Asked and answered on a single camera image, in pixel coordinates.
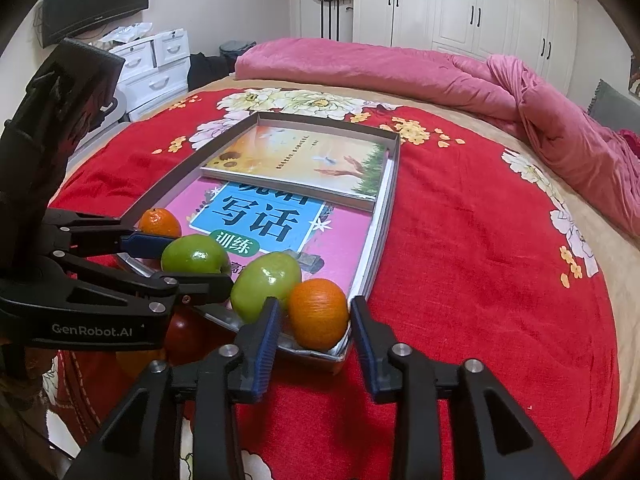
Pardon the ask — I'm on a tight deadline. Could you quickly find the black wall television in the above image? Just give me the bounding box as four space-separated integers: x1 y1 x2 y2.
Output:
41 0 151 50

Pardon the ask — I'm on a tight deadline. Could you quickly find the white wardrobe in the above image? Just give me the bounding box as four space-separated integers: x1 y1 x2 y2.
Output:
352 0 581 96

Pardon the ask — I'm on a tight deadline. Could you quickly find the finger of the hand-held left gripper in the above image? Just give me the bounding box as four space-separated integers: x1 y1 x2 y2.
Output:
47 250 235 317
42 211 174 257

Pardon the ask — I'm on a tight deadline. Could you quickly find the black bag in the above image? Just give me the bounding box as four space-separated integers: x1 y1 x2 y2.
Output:
187 52 238 93

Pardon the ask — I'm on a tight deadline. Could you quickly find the grey fringed cushion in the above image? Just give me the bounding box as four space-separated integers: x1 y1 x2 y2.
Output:
587 79 640 126

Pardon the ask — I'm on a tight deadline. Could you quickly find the small white drawer box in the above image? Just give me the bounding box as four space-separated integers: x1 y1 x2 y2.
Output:
107 40 157 83
152 30 191 68

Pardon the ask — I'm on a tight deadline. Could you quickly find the pink quilt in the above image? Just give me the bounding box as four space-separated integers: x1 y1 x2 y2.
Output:
235 37 640 238

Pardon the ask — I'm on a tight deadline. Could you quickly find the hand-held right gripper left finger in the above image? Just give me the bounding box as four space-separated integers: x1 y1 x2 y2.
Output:
65 297 283 480

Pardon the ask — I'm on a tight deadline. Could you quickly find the pink workbook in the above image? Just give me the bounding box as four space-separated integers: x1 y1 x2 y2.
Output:
165 180 381 301

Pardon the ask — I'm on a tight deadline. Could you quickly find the dark red cloth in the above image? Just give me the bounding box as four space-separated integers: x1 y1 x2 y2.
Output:
617 129 640 161

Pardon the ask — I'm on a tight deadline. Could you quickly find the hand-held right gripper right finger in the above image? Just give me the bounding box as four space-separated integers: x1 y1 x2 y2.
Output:
350 296 576 480

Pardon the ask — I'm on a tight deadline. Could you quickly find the white plastic bag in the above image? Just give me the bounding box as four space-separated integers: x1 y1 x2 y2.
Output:
100 22 156 46

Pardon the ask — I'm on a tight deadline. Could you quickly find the grey cardboard box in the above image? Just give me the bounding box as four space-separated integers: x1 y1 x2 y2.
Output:
117 111 403 375

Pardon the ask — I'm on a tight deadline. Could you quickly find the red cherry tomato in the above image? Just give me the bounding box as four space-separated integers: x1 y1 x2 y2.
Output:
165 310 221 356

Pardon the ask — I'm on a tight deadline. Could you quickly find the green jujube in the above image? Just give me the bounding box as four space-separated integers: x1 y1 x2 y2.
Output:
161 234 233 276
230 252 303 325

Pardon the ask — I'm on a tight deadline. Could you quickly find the dark grey bin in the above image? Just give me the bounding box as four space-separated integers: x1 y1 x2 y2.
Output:
219 40 257 73

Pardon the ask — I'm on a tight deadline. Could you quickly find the white drawer cabinet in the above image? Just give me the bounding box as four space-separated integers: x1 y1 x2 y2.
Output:
117 57 193 116

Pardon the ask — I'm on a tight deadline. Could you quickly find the sunflower cover book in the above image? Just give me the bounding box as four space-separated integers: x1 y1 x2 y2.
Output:
200 124 391 203

